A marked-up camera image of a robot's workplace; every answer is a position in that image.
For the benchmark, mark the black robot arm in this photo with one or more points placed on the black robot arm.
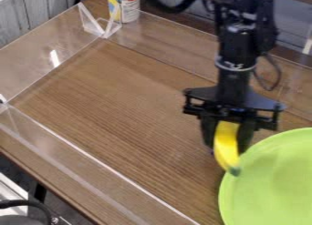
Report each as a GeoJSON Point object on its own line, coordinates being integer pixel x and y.
{"type": "Point", "coordinates": [246, 33]}

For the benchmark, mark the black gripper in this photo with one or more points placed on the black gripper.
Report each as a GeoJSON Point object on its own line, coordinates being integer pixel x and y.
{"type": "Point", "coordinates": [257, 108]}

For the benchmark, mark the green plate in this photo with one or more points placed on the green plate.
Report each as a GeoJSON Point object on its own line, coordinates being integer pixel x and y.
{"type": "Point", "coordinates": [270, 193]}

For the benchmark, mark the clear acrylic enclosure wall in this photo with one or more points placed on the clear acrylic enclosure wall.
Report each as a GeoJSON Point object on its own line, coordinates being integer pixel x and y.
{"type": "Point", "coordinates": [92, 121]}

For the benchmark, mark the yellow toy banana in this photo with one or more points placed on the yellow toy banana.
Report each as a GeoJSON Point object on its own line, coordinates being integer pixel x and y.
{"type": "Point", "coordinates": [225, 147]}

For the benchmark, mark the clear acrylic corner bracket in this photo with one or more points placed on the clear acrylic corner bracket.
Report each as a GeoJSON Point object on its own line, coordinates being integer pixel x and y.
{"type": "Point", "coordinates": [99, 26]}

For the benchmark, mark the white paint can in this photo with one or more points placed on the white paint can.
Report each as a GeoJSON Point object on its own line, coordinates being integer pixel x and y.
{"type": "Point", "coordinates": [124, 10]}

